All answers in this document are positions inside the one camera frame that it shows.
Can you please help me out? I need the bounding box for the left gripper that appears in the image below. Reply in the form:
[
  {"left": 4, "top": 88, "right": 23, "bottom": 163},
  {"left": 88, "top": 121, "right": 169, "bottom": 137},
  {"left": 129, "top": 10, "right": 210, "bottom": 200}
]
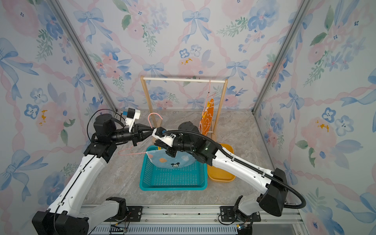
[{"left": 112, "top": 124, "right": 158, "bottom": 147}]

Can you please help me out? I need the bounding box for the light blue towel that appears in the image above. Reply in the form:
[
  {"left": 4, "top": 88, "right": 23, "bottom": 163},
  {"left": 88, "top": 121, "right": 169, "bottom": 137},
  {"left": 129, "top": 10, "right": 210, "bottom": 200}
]
[{"left": 146, "top": 149, "right": 196, "bottom": 169}]

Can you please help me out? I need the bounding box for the pink hanger with blue towel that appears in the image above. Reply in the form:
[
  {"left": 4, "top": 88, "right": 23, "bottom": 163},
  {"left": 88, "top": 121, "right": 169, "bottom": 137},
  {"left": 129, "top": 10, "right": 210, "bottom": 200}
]
[{"left": 118, "top": 113, "right": 163, "bottom": 156}]

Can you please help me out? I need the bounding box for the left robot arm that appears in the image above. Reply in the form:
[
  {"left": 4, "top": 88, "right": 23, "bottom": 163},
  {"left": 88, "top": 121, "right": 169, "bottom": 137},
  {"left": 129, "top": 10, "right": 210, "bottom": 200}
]
[{"left": 32, "top": 108, "right": 153, "bottom": 235}]

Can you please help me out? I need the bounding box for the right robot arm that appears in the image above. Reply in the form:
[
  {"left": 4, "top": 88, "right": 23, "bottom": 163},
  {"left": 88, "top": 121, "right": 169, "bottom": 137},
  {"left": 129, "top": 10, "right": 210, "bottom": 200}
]
[{"left": 152, "top": 127, "right": 288, "bottom": 217}]

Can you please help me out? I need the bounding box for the wooden hanger rack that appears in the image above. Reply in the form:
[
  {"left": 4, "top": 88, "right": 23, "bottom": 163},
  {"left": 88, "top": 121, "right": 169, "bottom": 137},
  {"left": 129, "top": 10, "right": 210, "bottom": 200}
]
[{"left": 140, "top": 76, "right": 228, "bottom": 141}]

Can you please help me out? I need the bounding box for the pink hanger with orange towel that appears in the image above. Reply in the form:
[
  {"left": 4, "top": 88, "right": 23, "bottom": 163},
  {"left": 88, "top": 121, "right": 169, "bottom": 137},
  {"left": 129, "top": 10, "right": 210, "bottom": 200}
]
[{"left": 205, "top": 79, "right": 212, "bottom": 104}]

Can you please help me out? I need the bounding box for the teal plastic basket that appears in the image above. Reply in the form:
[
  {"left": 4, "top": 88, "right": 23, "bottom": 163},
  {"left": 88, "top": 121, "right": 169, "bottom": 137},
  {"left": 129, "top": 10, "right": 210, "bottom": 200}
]
[{"left": 140, "top": 146, "right": 208, "bottom": 191}]

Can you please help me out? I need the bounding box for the orange patterned towel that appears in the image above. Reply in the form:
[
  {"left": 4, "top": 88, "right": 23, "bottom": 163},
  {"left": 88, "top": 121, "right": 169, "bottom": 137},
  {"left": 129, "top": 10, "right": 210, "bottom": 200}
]
[{"left": 199, "top": 99, "right": 214, "bottom": 136}]

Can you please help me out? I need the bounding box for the yellow plastic tray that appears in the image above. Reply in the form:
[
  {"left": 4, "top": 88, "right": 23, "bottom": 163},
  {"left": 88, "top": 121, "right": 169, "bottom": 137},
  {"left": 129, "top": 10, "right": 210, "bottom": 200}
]
[{"left": 207, "top": 143, "right": 237, "bottom": 183}]

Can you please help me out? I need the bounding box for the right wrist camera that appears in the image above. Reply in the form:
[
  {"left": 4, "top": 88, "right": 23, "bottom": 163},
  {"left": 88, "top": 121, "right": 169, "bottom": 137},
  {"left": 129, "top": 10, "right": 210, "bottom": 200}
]
[{"left": 152, "top": 127, "right": 179, "bottom": 147}]

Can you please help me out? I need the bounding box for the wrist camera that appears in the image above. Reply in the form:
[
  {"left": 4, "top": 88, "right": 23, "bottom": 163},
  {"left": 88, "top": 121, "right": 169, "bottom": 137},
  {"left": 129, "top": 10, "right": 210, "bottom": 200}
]
[
  {"left": 122, "top": 108, "right": 141, "bottom": 133},
  {"left": 152, "top": 127, "right": 179, "bottom": 147}
]

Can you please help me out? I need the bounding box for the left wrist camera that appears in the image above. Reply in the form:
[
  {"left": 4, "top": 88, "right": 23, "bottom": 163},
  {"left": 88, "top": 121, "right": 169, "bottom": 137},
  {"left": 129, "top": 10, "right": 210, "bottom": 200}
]
[{"left": 122, "top": 108, "right": 141, "bottom": 133}]

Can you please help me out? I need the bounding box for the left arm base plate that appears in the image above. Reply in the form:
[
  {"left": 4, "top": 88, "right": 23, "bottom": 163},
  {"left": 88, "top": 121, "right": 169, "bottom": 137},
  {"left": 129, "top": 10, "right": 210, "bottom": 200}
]
[{"left": 105, "top": 206, "right": 143, "bottom": 222}]

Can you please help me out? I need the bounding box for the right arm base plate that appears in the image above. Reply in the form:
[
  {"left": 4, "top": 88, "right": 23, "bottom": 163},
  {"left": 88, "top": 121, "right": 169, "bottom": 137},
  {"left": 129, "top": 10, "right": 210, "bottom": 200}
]
[{"left": 219, "top": 206, "right": 261, "bottom": 224}]

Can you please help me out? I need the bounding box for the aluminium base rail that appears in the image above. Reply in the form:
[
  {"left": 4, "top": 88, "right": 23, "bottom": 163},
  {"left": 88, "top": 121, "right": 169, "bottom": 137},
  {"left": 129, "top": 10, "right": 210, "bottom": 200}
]
[{"left": 88, "top": 204, "right": 308, "bottom": 235}]

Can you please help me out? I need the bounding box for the left aluminium corner post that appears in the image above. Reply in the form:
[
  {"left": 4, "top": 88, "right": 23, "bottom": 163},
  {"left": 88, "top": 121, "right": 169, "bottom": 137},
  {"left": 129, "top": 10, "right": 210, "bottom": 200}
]
[{"left": 47, "top": 0, "right": 118, "bottom": 111}]

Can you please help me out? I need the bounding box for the aluminium corner post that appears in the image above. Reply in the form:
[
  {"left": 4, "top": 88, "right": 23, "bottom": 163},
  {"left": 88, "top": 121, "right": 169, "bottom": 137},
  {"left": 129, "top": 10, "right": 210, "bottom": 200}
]
[
  {"left": 47, "top": 0, "right": 118, "bottom": 111},
  {"left": 252, "top": 0, "right": 312, "bottom": 115}
]

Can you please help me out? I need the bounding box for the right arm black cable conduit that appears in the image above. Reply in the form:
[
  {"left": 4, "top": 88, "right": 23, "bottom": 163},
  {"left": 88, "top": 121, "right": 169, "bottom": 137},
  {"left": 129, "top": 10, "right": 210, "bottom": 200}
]
[{"left": 163, "top": 130, "right": 306, "bottom": 210}]

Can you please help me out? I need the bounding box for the right aluminium corner post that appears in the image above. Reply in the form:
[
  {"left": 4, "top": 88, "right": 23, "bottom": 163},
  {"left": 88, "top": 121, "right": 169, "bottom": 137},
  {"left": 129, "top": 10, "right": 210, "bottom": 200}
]
[{"left": 252, "top": 0, "right": 312, "bottom": 115}]

